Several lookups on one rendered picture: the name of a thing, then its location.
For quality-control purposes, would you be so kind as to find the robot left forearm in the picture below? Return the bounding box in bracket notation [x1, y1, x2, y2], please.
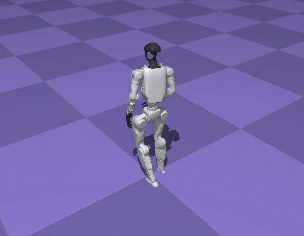
[127, 93, 136, 115]

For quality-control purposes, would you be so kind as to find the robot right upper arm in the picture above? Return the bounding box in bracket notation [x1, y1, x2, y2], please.
[165, 66, 176, 95]

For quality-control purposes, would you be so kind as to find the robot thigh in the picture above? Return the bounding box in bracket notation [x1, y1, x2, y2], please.
[152, 107, 168, 149]
[132, 113, 149, 156]

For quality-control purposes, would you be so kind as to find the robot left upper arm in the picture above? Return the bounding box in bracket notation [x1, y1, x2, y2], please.
[130, 69, 144, 101]

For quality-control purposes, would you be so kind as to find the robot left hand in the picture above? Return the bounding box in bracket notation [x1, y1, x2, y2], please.
[126, 113, 132, 128]

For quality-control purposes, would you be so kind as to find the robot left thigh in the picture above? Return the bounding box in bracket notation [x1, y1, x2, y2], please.
[132, 113, 149, 156]

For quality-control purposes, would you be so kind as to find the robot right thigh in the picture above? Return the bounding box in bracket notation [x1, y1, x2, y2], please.
[152, 107, 168, 149]

